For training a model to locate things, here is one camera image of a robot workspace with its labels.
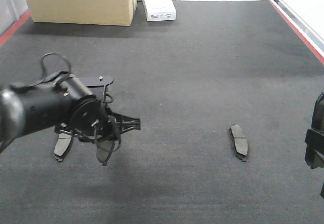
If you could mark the brown cardboard box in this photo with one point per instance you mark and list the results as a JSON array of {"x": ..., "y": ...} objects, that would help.
[{"x": 97, "y": 12}]

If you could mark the white long box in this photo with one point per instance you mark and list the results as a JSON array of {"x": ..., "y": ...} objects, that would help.
[{"x": 159, "y": 10}]

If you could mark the black conveyor belt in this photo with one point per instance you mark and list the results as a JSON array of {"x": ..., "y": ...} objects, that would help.
[{"x": 188, "y": 80}]

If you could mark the grey brake pad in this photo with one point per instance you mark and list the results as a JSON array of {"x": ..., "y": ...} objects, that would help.
[
  {"x": 239, "y": 141},
  {"x": 62, "y": 146},
  {"x": 104, "y": 151}
]

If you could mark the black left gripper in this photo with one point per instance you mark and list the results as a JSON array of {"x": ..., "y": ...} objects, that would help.
[{"x": 92, "y": 120}]

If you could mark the red conveyor frame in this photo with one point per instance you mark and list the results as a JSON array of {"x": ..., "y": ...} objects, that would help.
[{"x": 309, "y": 37}]

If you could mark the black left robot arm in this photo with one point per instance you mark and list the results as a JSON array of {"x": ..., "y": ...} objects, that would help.
[{"x": 60, "y": 100}]

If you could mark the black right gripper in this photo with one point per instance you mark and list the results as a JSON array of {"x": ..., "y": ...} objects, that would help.
[{"x": 314, "y": 137}]

